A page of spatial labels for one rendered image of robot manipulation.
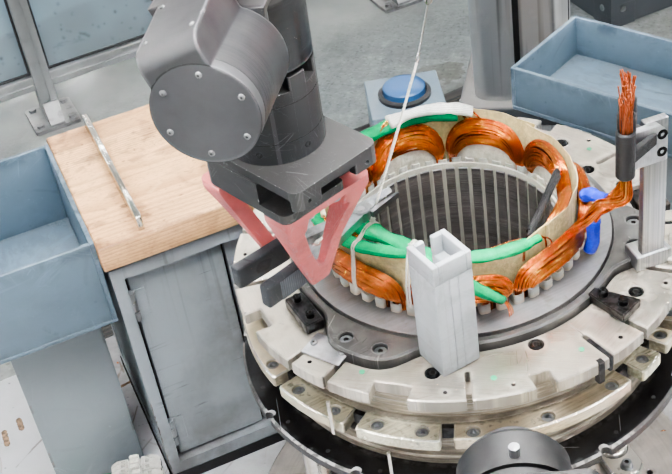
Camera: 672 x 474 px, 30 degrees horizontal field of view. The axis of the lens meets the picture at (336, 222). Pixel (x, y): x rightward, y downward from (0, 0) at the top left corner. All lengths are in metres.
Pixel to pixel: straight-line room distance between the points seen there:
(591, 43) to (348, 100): 1.95
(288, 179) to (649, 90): 0.55
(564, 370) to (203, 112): 0.31
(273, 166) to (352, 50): 2.64
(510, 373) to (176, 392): 0.42
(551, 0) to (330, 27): 2.20
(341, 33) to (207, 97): 2.83
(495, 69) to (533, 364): 0.60
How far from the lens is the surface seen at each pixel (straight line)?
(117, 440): 1.19
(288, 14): 0.67
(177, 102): 0.61
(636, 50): 1.20
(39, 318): 1.05
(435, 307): 0.76
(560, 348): 0.81
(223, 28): 0.62
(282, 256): 0.79
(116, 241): 1.01
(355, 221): 0.80
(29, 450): 1.28
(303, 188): 0.69
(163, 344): 1.10
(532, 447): 0.36
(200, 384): 1.14
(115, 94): 3.36
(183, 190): 1.05
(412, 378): 0.80
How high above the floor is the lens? 1.66
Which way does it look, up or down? 37 degrees down
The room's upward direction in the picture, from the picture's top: 9 degrees counter-clockwise
